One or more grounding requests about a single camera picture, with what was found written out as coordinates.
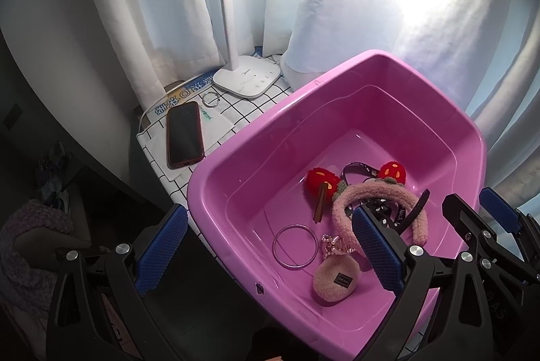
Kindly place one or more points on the white paper green print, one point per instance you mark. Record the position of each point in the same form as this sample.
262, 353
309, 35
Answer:
219, 124

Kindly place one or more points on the dark wall socket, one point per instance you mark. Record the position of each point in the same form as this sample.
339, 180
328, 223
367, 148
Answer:
12, 115

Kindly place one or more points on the fuzzy plush pouch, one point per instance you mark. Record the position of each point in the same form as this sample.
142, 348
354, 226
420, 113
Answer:
329, 285

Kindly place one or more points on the blue and white booklet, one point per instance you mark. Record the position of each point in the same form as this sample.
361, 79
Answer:
185, 93

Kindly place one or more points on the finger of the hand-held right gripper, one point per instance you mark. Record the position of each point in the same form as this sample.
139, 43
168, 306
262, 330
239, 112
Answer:
468, 221
500, 209

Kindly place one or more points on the silver bangle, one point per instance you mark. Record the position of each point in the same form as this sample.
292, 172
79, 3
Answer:
274, 248

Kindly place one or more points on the brown hair clip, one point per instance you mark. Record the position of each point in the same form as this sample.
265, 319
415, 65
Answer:
320, 205

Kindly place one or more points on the black smartphone red case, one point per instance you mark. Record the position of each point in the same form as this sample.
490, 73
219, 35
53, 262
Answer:
185, 133

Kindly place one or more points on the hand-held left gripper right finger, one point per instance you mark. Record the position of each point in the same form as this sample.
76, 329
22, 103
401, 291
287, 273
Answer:
375, 251

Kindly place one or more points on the pink plastic tub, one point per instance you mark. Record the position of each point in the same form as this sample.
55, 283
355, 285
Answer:
295, 124

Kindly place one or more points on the pearl hair claw clip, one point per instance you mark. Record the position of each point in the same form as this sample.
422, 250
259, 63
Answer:
333, 246

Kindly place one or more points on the black digital wrist watch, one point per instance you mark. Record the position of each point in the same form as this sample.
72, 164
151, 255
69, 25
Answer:
417, 207

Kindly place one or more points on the purple knit cloth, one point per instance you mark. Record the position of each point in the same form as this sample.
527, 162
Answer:
25, 226

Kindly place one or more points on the white desk lamp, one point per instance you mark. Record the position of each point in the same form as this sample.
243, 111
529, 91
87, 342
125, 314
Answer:
247, 78

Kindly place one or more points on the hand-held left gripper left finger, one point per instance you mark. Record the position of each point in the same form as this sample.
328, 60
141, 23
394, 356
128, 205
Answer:
164, 247

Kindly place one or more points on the grid pattern tablecloth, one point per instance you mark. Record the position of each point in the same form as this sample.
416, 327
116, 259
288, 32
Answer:
253, 107

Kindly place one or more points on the pink headband with red flowers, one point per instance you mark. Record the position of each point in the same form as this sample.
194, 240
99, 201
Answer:
371, 191

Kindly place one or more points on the white curtain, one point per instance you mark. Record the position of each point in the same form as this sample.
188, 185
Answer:
400, 6
168, 6

